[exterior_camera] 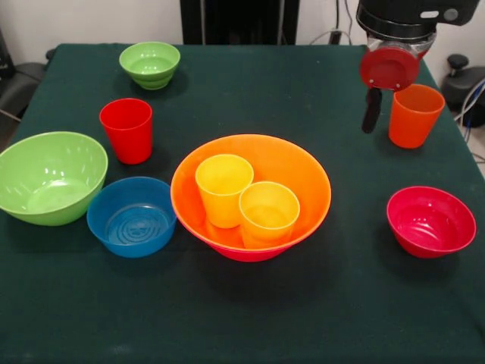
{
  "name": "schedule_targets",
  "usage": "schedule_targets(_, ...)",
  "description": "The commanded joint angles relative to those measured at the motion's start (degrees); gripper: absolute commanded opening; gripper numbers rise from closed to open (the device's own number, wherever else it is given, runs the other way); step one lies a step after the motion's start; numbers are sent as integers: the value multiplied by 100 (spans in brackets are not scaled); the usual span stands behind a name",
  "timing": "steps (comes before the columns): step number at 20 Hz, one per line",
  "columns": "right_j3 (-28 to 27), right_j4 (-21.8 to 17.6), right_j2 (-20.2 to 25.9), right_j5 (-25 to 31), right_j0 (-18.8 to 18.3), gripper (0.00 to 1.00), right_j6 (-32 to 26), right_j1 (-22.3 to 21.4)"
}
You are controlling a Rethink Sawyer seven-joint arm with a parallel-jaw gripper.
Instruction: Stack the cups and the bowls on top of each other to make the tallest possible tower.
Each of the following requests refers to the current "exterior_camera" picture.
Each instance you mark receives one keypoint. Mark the red bowl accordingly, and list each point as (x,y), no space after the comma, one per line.
(428,223)

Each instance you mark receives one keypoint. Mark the black cabinet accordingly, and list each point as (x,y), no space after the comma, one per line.
(242,19)

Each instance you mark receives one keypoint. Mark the dark green tablecloth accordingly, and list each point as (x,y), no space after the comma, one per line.
(242,303)

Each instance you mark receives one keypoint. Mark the blue bowl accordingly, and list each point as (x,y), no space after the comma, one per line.
(130,248)

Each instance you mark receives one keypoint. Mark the large orange bowl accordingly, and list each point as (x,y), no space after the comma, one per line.
(295,167)

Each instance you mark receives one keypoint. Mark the black chair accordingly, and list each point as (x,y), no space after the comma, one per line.
(22,83)

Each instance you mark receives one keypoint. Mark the small green bowl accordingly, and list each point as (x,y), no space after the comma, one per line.
(149,64)

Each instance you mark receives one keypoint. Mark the black power adapter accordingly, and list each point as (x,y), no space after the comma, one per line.
(335,38)

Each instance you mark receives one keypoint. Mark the orange cup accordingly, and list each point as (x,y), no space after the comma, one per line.
(411,129)

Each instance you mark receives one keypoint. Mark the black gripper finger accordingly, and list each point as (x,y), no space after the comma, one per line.
(368,100)
(372,113)

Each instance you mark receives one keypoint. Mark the red cup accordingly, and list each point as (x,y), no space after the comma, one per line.
(129,144)

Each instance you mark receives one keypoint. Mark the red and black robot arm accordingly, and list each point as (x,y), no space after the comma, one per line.
(401,13)

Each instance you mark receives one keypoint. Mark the black equipment base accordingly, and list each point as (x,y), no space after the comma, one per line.
(462,83)

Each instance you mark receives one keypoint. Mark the large green bowl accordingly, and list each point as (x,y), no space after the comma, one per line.
(49,178)

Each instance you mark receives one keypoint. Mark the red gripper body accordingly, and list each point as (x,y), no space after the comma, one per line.
(389,68)

